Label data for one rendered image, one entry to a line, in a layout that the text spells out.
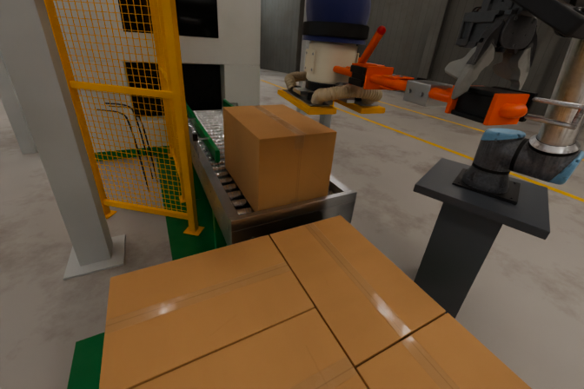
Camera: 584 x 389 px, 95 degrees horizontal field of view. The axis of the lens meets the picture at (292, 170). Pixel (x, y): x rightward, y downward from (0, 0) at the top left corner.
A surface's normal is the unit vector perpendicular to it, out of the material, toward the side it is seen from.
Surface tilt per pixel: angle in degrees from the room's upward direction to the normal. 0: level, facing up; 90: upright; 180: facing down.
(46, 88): 90
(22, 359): 0
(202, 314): 0
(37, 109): 90
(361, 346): 0
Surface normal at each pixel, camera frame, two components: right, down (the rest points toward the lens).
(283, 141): 0.46, 0.41
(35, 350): 0.07, -0.90
